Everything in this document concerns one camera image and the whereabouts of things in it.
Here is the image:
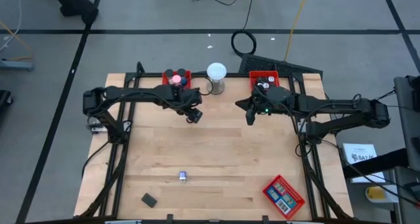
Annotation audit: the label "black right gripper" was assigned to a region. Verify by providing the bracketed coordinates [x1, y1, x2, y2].
[235, 85, 293, 126]

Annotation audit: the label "white sand hourglass black caps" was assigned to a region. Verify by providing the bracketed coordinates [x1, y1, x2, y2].
[164, 68, 175, 86]

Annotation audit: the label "black rectangular box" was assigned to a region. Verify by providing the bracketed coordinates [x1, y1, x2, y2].
[141, 192, 158, 208]

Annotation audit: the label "red plastic slotted basket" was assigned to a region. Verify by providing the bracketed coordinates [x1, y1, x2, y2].
[161, 69, 192, 91]
[248, 70, 281, 93]
[262, 174, 306, 221]

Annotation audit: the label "white bulb lamp metal base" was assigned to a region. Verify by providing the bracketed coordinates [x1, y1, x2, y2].
[206, 62, 228, 95]

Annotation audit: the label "black perforated panel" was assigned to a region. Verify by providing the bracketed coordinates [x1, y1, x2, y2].
[238, 53, 324, 82]

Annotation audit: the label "white printed cardboard box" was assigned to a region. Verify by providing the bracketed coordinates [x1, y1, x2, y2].
[341, 143, 387, 184]

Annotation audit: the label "person's leg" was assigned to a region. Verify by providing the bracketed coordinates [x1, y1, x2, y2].
[48, 0, 99, 26]

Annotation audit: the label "yellow and white device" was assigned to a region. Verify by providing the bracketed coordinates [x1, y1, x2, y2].
[365, 185, 400, 204]

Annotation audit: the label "grey floor stand foot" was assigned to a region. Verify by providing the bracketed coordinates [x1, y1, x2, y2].
[0, 59, 35, 72]

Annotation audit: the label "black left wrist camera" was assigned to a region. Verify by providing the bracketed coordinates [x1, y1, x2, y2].
[188, 108, 203, 124]

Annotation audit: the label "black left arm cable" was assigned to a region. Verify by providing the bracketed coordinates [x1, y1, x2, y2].
[199, 84, 215, 97]

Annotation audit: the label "black aluminium table frame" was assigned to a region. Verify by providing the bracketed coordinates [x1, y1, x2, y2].
[78, 61, 355, 224]

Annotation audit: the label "black coiled floor cable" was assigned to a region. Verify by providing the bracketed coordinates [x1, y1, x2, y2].
[230, 0, 257, 57]

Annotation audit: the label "yellow hanging cable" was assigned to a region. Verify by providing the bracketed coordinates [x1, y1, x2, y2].
[283, 0, 310, 62]

